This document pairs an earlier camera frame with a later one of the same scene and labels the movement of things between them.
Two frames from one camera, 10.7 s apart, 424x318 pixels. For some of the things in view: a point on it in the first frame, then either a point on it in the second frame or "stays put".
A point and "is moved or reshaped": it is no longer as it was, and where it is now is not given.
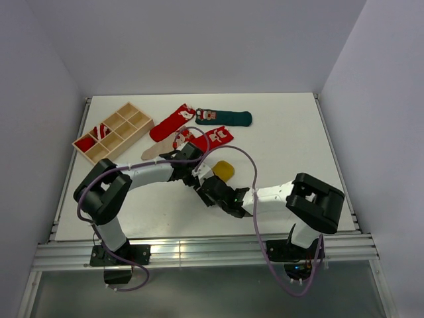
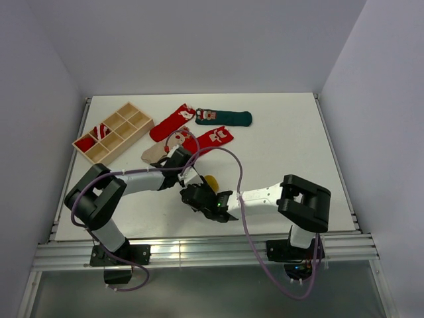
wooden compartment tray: [106, 142] stays put
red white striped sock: [101, 131] stays put
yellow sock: [223, 169] is moved or reshaped
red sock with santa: [85, 144] stays put
